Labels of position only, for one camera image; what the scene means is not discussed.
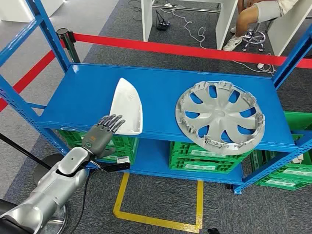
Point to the black floor device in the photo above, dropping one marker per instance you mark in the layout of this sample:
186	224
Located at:
162	25

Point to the person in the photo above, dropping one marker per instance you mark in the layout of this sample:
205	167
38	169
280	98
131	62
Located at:
246	19

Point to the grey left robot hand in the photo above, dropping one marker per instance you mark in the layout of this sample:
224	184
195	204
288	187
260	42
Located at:
97	139

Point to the chrome stool base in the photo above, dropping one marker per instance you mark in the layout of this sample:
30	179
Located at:
254	37

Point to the chrome round stanchion base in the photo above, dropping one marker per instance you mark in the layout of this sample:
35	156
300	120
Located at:
62	219

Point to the black barrier post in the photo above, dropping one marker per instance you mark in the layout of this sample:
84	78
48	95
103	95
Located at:
70	45

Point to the red barrier belt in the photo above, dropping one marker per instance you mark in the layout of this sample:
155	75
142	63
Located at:
29	76
171	48

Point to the open green plastic crate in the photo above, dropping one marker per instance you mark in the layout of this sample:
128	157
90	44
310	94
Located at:
298	121

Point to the white curved plastic shell part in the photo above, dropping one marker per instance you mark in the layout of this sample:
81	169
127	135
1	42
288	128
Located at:
126	106

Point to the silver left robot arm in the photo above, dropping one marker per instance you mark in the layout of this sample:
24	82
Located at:
48	190

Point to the white desk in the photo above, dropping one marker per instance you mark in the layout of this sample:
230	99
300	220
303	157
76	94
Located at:
287	29
146	19

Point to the grey plastic wheel hubcap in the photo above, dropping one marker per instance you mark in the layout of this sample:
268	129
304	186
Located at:
219	113

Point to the blue metal shelf rack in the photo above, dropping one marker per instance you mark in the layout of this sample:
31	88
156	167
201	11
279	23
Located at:
158	90

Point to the small white power strip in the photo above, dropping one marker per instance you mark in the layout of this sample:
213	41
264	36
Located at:
260	66

